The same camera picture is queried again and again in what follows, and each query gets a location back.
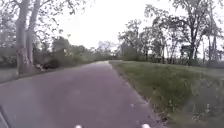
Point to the robot's own part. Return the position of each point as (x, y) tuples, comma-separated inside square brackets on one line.
[(78, 126), (146, 126)]

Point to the reddish asphalt path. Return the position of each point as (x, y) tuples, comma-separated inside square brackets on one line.
[(86, 96)]

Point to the row of bushes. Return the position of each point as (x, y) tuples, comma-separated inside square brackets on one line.
[(70, 55)]

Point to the row of trees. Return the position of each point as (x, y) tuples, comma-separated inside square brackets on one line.
[(173, 40)]

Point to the large pale-trunked tree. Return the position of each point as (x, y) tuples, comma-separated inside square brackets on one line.
[(22, 40)]

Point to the grass verge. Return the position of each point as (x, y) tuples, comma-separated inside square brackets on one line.
[(173, 86)]

